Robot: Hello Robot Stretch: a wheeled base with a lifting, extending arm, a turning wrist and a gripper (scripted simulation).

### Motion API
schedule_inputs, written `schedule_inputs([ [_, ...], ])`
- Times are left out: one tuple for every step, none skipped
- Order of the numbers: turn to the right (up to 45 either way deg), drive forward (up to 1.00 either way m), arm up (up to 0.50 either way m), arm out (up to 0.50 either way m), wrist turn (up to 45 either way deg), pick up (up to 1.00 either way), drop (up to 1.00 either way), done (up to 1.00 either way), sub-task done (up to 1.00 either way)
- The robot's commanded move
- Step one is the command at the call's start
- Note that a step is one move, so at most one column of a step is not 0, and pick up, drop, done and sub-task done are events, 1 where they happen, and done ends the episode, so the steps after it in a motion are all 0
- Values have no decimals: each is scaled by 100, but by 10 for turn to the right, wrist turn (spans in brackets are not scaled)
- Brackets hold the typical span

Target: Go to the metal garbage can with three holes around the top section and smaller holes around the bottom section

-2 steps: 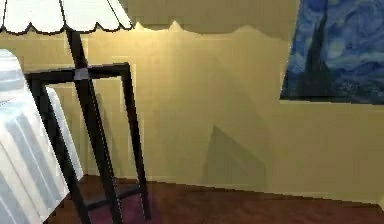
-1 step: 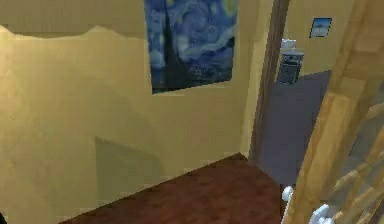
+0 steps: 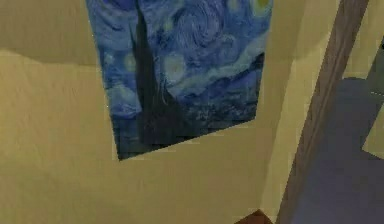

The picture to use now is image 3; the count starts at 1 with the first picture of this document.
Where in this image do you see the blue swirly night sky painting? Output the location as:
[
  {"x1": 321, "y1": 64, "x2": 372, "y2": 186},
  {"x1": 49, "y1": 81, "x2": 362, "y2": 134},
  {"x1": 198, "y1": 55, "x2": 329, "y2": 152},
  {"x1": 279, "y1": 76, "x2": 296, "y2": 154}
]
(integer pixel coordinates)
[{"x1": 85, "y1": 0, "x2": 275, "y2": 162}]

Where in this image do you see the brown wooden door frame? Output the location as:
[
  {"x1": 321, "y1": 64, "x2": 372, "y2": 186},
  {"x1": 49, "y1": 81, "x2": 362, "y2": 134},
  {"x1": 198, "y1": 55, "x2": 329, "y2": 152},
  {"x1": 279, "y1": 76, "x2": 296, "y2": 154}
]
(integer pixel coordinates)
[{"x1": 275, "y1": 0, "x2": 370, "y2": 224}]

